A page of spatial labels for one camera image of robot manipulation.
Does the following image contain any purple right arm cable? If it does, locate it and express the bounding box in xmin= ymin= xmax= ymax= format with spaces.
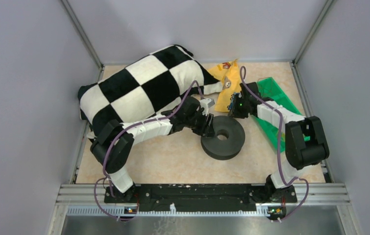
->
xmin=239 ymin=66 xmax=310 ymax=222

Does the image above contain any grey plastic cable spool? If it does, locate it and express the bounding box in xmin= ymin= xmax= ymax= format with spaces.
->
xmin=201 ymin=116 xmax=245 ymax=161

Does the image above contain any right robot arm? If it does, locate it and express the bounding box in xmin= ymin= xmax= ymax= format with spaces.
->
xmin=229 ymin=82 xmax=329 ymax=202

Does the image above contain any aluminium front rail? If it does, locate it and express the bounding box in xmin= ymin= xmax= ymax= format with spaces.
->
xmin=48 ymin=183 xmax=362 ymax=235

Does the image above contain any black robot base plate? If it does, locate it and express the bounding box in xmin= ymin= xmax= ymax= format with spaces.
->
xmin=104 ymin=184 xmax=298 ymax=212

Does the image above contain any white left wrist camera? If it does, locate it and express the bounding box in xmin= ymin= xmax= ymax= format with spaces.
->
xmin=199 ymin=98 xmax=215 ymax=116

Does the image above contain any yellow cartoon print cloth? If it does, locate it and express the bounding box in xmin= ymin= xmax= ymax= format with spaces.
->
xmin=208 ymin=59 xmax=241 ymax=113

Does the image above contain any black white checkered pillow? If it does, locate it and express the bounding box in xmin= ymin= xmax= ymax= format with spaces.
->
xmin=77 ymin=45 xmax=223 ymax=137

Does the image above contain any green three-compartment plastic bin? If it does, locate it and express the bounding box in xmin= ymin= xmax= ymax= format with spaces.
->
xmin=255 ymin=77 xmax=305 ymax=152

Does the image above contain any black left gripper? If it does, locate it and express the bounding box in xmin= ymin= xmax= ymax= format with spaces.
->
xmin=185 ymin=109 xmax=216 ymax=138

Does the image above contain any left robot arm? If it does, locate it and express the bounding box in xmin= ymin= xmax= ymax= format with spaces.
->
xmin=90 ymin=96 xmax=215 ymax=202

